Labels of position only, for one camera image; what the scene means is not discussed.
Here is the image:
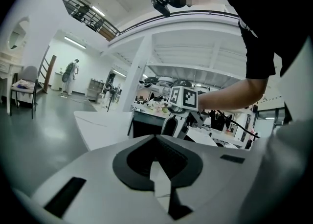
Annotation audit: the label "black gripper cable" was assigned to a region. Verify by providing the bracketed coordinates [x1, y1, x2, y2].
[216, 109, 260, 138]

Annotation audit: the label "person's right forearm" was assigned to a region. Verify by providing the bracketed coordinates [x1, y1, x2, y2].
[197, 77, 269, 111]

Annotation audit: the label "black office chair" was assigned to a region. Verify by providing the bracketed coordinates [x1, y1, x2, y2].
[88, 19, 103, 32]
[73, 5, 90, 22]

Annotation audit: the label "potted white pink flowers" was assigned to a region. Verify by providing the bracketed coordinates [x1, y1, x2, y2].
[149, 99, 172, 113]

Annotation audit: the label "person's black shirt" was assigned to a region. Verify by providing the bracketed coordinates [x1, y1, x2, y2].
[224, 0, 313, 79]

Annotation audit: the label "black standing fan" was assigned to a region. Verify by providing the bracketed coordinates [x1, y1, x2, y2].
[104, 81, 122, 112]

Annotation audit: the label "black mezzanine railing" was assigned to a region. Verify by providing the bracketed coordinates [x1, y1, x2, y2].
[57, 0, 240, 43]

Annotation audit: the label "black head-worn camera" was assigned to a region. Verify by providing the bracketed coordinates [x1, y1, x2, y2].
[151, 0, 171, 18]

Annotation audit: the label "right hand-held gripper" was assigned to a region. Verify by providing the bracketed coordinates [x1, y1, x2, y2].
[162, 85, 211, 139]

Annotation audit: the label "white shelf rack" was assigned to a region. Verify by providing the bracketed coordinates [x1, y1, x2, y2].
[100, 17, 247, 111]

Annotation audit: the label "dark green box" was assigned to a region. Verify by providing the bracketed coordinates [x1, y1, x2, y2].
[127, 110, 169, 137]

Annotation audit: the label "white marble table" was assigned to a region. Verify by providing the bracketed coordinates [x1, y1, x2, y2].
[73, 110, 245, 151]

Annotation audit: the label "small wooden cabinet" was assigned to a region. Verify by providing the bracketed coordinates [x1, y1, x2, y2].
[87, 78, 105, 101]

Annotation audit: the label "oval vanity mirror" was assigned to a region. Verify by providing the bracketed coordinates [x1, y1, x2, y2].
[7, 16, 30, 50]

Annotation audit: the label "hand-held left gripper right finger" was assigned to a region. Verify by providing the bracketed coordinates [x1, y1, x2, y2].
[155, 134, 264, 224]

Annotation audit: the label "grey upholstered chair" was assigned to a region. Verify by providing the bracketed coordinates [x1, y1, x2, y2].
[11, 66, 39, 119]

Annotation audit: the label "white vanity dresser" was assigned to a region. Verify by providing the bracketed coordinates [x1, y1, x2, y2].
[0, 51, 25, 116]

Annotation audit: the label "white cloth bundle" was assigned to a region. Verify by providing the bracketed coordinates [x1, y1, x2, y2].
[12, 79, 35, 90]

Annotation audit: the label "dark stair railing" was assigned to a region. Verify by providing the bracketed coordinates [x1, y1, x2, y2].
[38, 45, 57, 94]

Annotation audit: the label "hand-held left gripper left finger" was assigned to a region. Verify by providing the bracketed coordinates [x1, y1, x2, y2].
[31, 134, 172, 224]

